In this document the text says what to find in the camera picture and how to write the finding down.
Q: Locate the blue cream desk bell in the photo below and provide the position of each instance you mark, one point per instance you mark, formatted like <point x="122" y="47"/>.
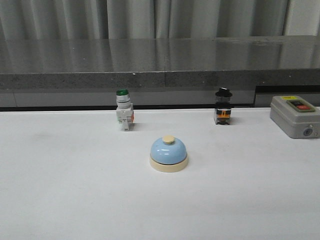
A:
<point x="168" y="154"/>

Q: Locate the green push button switch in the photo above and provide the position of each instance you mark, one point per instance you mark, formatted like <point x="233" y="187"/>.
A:
<point x="125" y="110"/>

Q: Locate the grey stone counter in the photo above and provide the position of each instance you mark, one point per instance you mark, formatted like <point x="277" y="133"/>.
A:
<point x="83" y="74"/>

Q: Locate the grey control switch box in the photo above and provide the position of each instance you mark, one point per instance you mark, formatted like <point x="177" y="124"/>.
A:
<point x="298" y="118"/>

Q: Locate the black rotary selector switch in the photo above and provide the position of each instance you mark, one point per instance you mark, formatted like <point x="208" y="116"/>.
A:
<point x="223" y="109"/>

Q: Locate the grey pleated curtain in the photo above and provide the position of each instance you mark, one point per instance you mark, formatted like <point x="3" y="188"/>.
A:
<point x="156" y="19"/>

